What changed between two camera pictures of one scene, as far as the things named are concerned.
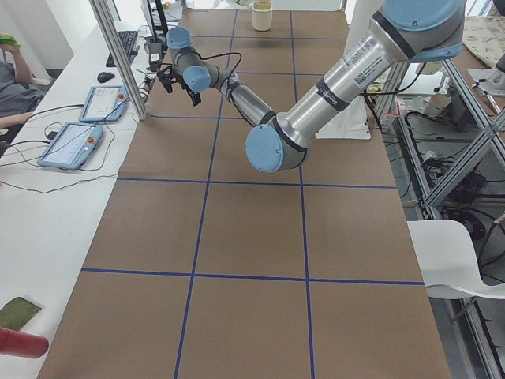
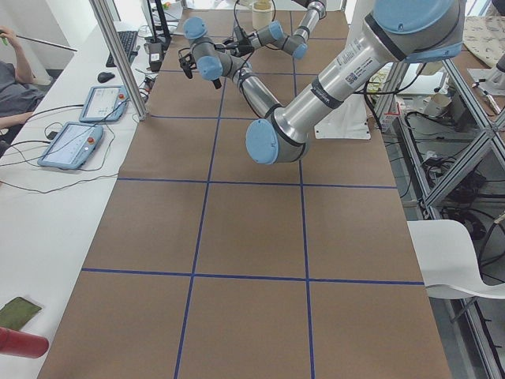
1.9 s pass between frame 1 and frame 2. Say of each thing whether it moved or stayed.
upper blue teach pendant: stayed
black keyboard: stayed
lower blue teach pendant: stayed
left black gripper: moved
